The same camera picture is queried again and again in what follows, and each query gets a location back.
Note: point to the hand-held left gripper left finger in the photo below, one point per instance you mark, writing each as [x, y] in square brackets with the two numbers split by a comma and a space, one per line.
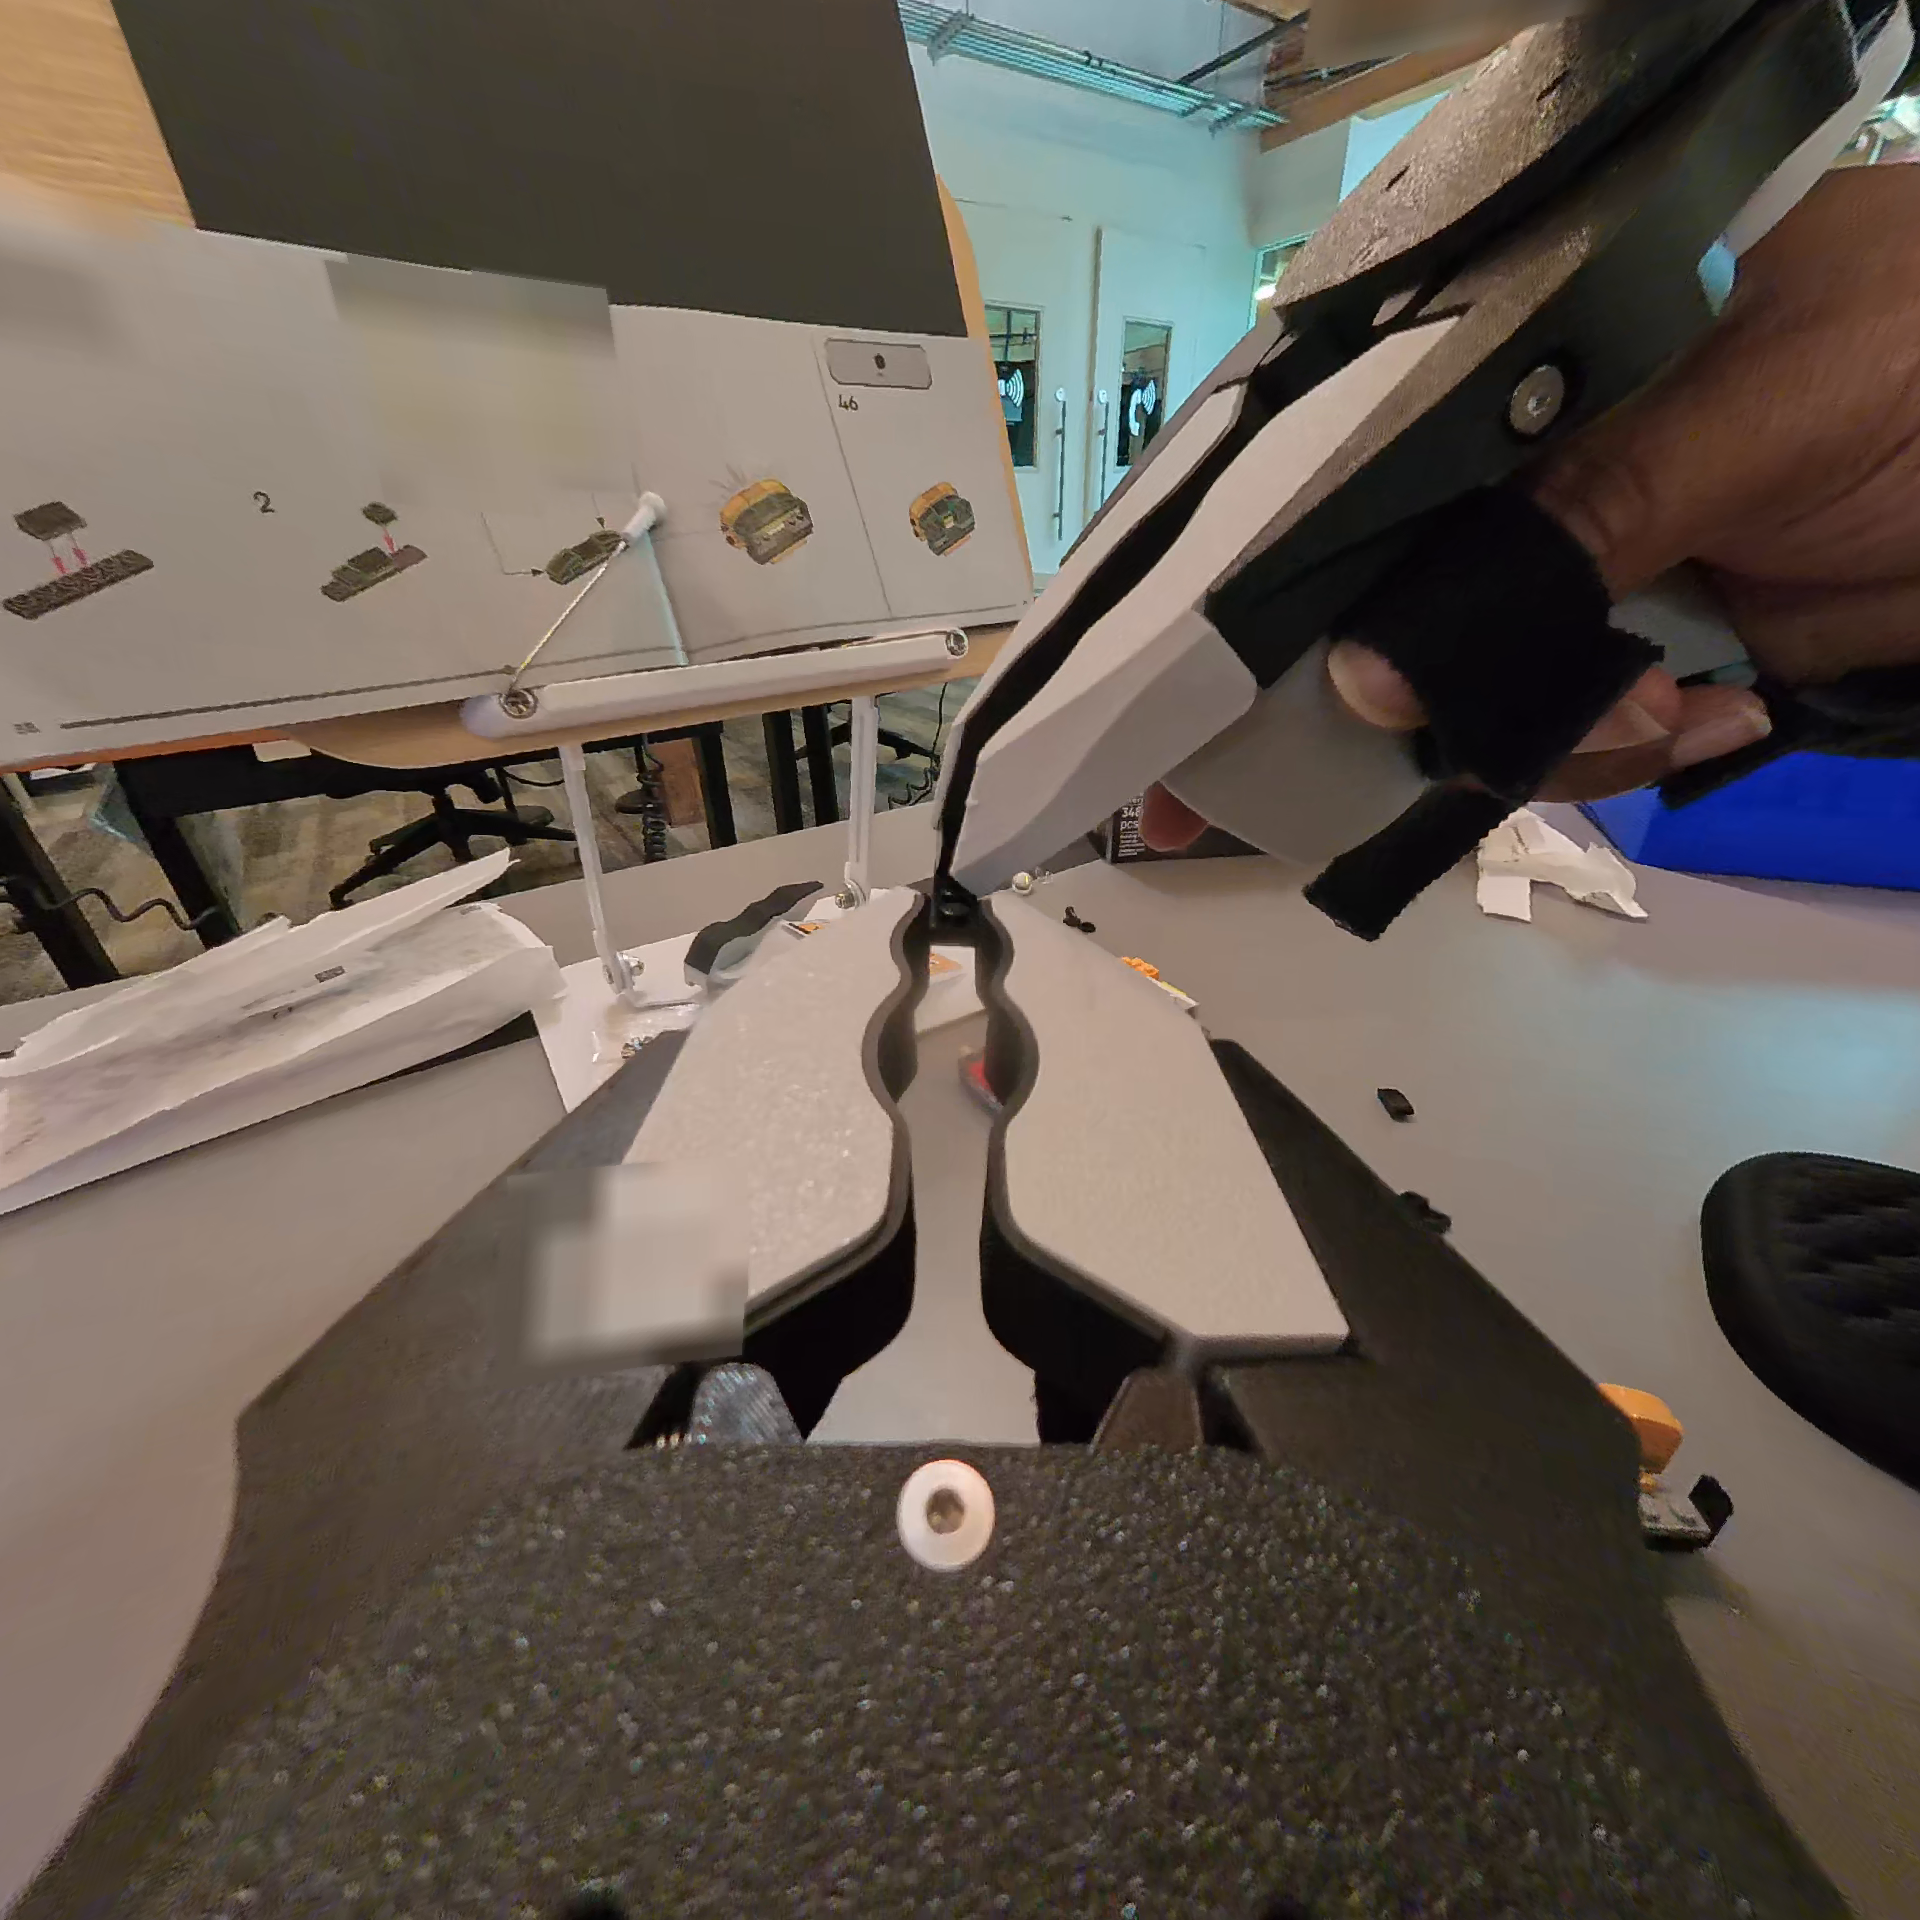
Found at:
[779, 1081]

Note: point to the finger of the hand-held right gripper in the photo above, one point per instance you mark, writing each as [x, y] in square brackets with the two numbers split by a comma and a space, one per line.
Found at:
[1109, 722]
[1080, 534]

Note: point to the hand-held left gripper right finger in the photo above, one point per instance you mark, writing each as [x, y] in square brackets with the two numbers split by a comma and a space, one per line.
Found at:
[1155, 1156]

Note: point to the long black brick plate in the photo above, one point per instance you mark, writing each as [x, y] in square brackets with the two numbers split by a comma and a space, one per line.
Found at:
[954, 907]

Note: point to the orange grey black brick assembly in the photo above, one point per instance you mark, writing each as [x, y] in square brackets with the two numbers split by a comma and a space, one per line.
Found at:
[1641, 1419]

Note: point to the grey desk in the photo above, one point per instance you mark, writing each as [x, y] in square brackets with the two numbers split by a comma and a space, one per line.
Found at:
[1575, 1051]

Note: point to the person's right hand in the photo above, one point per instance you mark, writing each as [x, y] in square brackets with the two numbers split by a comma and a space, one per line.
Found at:
[1800, 452]

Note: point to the small black square plate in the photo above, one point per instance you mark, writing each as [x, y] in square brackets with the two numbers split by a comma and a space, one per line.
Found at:
[1424, 1212]

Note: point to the building instruction booklet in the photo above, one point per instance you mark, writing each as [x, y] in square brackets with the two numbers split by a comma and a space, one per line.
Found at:
[779, 452]

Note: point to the white tray with parts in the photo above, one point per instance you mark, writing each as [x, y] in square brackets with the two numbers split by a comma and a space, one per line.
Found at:
[721, 682]

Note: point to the black office chair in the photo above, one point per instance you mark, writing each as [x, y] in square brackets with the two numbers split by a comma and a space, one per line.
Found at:
[450, 839]

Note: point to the small crumpled white paper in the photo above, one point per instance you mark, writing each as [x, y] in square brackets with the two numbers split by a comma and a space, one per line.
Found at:
[1553, 870]

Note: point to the crumpled white paper bag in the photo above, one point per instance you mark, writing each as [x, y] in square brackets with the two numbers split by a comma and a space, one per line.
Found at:
[271, 1004]

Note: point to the blue plastic storage bin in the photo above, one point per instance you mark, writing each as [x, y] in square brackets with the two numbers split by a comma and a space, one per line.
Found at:
[1769, 827]

